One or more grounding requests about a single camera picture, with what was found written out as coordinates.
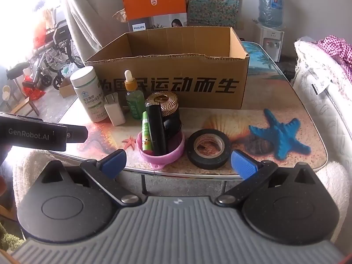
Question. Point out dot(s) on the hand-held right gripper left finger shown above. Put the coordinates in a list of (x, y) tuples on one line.
[(114, 163)]

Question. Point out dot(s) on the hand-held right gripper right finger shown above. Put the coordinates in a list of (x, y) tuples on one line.
[(243, 165)]

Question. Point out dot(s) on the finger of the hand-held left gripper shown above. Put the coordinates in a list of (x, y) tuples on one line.
[(78, 134)]

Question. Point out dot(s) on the green lip balm tube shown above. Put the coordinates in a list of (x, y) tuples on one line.
[(146, 137)]

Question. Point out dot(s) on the white charger plug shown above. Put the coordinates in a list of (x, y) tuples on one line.
[(115, 112)]

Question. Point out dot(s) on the black electrical tape roll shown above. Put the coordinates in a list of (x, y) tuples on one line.
[(192, 154)]

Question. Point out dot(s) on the black cosmetic tube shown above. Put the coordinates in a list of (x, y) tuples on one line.
[(156, 129)]

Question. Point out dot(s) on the green and yellow small bottles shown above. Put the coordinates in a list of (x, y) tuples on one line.
[(134, 104)]

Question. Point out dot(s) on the black jar with gold lid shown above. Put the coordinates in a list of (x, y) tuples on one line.
[(167, 104)]

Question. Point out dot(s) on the large cardboard box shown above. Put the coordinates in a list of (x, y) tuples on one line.
[(176, 71)]

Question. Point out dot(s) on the white fluffy cushion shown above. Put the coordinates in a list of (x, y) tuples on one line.
[(30, 165), (334, 181)]

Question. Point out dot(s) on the white supplement bottle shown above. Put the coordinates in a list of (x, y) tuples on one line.
[(88, 99)]

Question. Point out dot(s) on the red container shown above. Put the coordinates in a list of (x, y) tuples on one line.
[(33, 89)]

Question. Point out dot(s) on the small cardboard box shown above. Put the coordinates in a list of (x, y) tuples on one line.
[(66, 89)]

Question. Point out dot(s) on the wooden stool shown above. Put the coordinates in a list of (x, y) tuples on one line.
[(18, 70)]

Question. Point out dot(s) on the white plastic bag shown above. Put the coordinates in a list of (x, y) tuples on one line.
[(68, 70)]

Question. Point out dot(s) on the wheelchair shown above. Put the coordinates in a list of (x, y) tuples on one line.
[(60, 49)]

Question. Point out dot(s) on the pink and white cloth pile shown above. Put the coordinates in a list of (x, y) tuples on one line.
[(321, 110)]

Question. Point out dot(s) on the beige curtain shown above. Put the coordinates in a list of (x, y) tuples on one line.
[(88, 19)]

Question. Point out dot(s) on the white water dispenser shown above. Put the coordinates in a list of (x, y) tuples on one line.
[(268, 41)]

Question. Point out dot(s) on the pink checked cloth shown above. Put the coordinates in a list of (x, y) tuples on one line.
[(338, 49)]

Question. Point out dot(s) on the orange and grey appliance box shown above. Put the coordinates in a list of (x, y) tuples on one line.
[(154, 2)]

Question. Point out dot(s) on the teal floral cloth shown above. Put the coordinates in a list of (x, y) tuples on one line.
[(214, 2)]

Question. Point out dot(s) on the wall outlet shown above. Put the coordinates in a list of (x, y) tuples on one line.
[(241, 25)]

